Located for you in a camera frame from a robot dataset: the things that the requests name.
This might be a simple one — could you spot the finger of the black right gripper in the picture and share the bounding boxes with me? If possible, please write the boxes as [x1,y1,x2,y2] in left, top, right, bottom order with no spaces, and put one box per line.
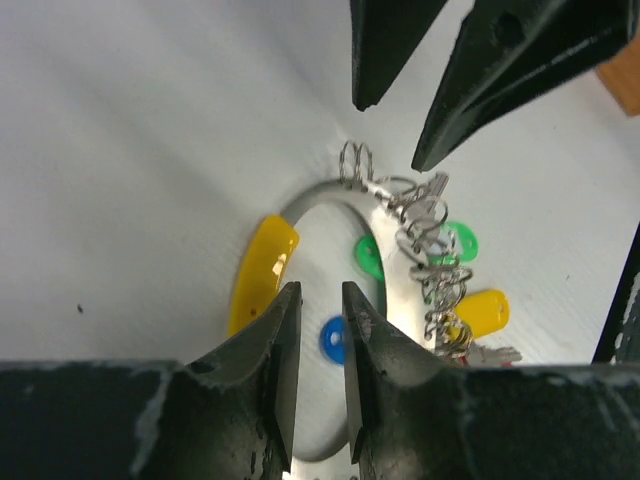
[350,0,446,111]
[411,0,639,171]

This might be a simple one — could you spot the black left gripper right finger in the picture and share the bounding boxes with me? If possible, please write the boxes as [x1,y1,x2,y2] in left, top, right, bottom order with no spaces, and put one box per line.
[342,282,639,479]

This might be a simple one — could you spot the metal keyring with coloured keys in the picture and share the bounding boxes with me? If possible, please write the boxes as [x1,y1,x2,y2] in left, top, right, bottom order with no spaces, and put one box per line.
[227,140,524,480]

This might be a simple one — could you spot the wooden compartment tray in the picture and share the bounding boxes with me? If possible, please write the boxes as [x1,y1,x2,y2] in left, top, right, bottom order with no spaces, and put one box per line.
[596,36,640,117]

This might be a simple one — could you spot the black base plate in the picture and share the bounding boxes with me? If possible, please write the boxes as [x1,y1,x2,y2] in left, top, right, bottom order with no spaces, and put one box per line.
[592,231,639,364]

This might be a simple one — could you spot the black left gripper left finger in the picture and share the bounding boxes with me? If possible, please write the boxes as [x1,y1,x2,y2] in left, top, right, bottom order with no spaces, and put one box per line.
[1,282,302,479]

